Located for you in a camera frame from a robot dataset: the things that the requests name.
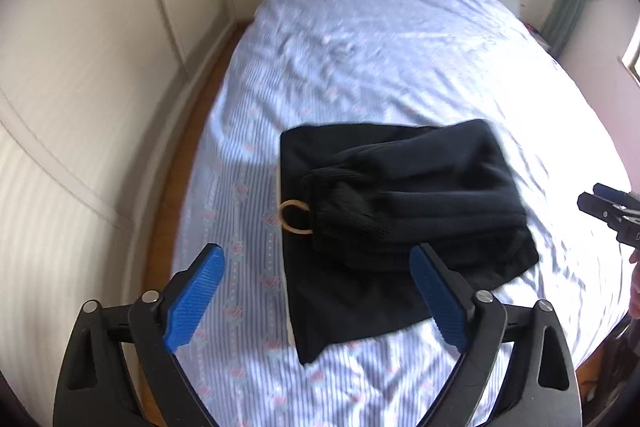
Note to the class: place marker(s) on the folded black garment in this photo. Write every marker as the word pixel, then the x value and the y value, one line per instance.
pixel 360 307

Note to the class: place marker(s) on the bed with blue sheet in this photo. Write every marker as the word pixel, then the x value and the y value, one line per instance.
pixel 360 67

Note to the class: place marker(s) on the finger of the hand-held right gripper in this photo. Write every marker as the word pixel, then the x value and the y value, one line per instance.
pixel 611 193
pixel 597 207

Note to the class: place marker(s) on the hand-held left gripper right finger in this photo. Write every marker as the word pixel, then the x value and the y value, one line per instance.
pixel 441 304

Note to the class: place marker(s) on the person's right hand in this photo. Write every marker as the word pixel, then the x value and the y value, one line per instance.
pixel 636 287

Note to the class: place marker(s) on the white sliding wardrobe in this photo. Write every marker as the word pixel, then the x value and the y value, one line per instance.
pixel 75 82

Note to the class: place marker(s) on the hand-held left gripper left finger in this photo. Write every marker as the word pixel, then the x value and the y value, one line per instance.
pixel 194 304

